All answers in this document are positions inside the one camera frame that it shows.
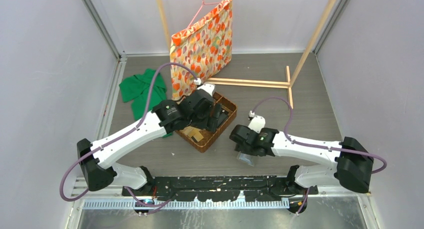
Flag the wooden rack stand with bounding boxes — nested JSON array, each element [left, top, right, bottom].
[[156, 0, 337, 109]]

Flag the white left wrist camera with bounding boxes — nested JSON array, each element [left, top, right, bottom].
[[194, 78, 216, 97]]

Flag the floral orange fabric bag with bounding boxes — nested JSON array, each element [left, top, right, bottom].
[[169, 0, 233, 100]]

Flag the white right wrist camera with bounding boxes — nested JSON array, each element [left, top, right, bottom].
[[248, 110, 266, 134]]

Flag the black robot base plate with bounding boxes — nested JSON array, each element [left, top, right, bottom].
[[132, 175, 306, 202]]

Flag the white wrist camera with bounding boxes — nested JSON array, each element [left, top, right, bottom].
[[194, 78, 216, 97], [248, 110, 266, 134]]

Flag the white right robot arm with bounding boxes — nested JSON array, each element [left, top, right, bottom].
[[229, 125, 374, 194]]

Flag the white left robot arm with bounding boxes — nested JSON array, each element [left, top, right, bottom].
[[76, 83, 221, 196]]

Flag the perforated metal rail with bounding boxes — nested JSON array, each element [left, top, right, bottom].
[[82, 198, 290, 210]]

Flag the brown wicker basket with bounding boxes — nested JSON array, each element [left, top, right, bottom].
[[176, 92, 238, 153]]

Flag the pink wire hanger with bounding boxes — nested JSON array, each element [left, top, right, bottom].
[[186, 0, 221, 29]]

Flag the green cloth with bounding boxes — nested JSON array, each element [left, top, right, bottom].
[[119, 68, 167, 121]]

